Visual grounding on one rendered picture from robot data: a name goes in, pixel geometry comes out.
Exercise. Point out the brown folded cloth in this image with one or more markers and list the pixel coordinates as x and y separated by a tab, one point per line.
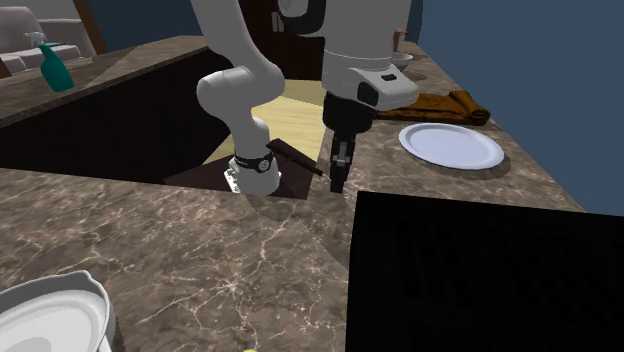
438	108

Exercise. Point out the small white bowl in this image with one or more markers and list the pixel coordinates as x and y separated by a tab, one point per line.
402	60

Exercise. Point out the black cooktop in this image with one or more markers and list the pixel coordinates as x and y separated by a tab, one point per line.
478	278

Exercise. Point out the brown slender bottle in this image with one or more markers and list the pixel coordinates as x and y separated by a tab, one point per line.
398	39

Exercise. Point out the light grey sofa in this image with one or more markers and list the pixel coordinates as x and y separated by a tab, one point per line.
29	46

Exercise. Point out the teal spray bottle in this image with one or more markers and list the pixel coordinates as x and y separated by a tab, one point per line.
56	73

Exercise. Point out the white round plate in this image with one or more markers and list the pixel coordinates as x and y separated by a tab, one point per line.
451	146

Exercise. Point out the large white dish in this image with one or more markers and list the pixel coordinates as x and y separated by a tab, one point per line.
53	317

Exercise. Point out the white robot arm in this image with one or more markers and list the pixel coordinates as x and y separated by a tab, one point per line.
244	88

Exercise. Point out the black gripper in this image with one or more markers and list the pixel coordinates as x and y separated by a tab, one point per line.
347	116

